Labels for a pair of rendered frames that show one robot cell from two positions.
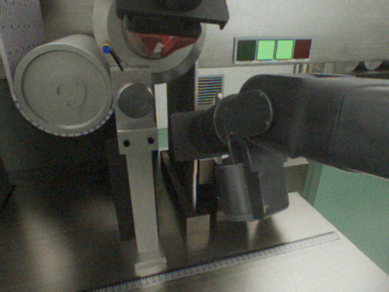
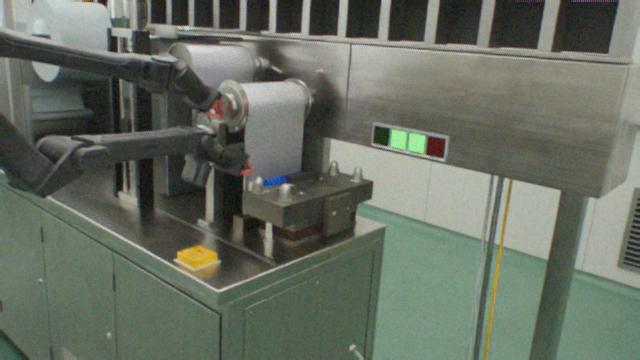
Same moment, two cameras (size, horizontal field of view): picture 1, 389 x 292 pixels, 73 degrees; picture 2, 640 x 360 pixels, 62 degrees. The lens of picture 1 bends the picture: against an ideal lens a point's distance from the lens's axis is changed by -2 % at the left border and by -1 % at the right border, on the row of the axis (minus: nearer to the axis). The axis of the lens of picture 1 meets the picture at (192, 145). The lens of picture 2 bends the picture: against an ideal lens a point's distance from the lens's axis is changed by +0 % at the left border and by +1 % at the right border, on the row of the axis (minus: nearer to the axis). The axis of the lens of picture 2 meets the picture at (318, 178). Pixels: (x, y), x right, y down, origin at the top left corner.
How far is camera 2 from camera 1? 138 cm
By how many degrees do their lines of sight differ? 53
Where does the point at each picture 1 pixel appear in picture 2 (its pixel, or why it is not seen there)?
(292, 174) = (274, 210)
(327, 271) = (240, 261)
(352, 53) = (504, 167)
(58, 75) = (203, 119)
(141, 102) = not seen: hidden behind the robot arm
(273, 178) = (191, 165)
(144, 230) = (209, 204)
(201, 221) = (239, 222)
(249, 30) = (386, 118)
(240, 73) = not seen: outside the picture
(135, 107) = not seen: hidden behind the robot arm
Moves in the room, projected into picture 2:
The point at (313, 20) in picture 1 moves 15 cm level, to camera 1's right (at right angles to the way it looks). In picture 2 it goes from (449, 120) to (494, 131)
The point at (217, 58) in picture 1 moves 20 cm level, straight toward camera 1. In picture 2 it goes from (360, 137) to (301, 139)
